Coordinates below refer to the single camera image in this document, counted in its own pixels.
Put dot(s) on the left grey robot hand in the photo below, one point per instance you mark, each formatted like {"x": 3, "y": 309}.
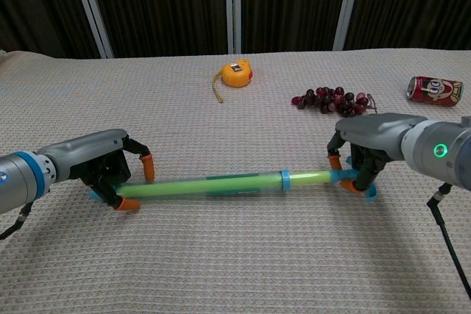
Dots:
{"x": 88, "y": 152}

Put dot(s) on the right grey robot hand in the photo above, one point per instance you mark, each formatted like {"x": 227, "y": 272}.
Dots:
{"x": 375, "y": 130}

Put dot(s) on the green translucent tube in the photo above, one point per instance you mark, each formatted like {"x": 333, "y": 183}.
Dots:
{"x": 221, "y": 183}

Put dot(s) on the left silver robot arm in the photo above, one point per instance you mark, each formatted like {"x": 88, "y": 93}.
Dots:
{"x": 18, "y": 178}

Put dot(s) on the dark red grape bunch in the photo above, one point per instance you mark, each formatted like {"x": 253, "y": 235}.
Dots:
{"x": 327, "y": 100}

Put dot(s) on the red drink can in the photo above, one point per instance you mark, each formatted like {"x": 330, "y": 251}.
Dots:
{"x": 434, "y": 91}

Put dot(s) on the orange tape measure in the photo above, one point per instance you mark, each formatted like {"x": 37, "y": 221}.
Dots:
{"x": 235, "y": 75}

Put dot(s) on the beige woven tablecloth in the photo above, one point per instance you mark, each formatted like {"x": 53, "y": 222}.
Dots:
{"x": 221, "y": 255}

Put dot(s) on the dark folding screen grey frame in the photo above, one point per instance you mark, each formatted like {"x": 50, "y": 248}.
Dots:
{"x": 165, "y": 5}

